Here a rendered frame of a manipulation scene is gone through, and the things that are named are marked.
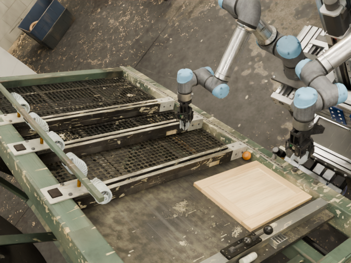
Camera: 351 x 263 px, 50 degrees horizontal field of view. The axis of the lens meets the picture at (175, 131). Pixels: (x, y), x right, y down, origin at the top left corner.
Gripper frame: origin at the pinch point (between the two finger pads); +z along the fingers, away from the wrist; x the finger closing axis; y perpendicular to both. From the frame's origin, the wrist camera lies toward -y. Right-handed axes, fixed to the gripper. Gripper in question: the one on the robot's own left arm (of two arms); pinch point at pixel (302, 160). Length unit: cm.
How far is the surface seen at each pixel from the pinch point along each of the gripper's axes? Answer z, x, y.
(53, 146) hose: -22, -62, 75
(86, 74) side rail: 26, -182, 9
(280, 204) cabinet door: 34.3, -8.2, 1.6
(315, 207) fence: 36.7, 3.7, -9.4
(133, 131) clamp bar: 18, -91, 27
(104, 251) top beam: -8, -17, 83
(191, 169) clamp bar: 25, -49, 21
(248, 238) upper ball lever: 3.7, 7.6, 41.0
